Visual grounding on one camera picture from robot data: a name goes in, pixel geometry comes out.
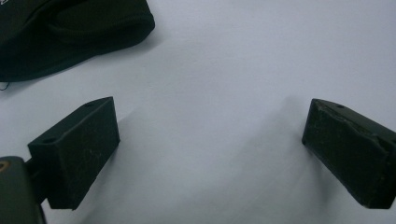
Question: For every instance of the black glove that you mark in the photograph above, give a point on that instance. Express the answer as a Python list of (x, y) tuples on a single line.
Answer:
[(62, 37)]

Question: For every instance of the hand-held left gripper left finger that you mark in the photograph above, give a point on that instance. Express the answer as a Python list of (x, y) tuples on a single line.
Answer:
[(74, 152)]

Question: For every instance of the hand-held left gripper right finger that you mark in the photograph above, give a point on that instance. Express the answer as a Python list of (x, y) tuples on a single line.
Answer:
[(348, 155)]

